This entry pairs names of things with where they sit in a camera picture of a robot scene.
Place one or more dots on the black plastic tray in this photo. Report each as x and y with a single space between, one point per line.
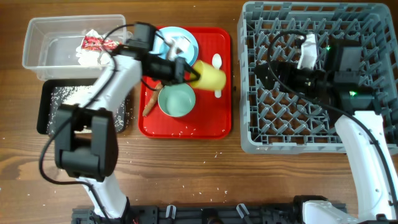
47 89

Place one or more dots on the brown carrot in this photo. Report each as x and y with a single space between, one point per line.
153 100

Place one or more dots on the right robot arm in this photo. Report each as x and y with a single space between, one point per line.
356 115

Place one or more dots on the white napkin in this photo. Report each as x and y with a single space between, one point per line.
92 58

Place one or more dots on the yellow plastic cup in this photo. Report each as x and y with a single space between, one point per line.
211 78

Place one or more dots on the white plastic spoon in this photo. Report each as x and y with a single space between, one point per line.
217 63

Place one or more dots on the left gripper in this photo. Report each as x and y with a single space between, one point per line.
181 67

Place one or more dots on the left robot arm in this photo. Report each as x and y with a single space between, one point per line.
86 145

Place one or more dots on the red serving tray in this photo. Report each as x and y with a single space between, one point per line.
211 117

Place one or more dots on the mint green bowl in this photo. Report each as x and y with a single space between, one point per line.
176 100

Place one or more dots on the grey dishwasher rack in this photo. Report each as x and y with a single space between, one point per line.
274 122

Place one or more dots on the spilled white rice pile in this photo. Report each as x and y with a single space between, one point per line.
70 95

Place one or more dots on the clear plastic bin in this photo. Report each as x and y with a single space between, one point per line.
51 43

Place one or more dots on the large white plate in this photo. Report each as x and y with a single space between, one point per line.
160 48

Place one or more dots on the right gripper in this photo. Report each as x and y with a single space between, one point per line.
287 70

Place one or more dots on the red snack wrapper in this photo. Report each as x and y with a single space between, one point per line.
97 44

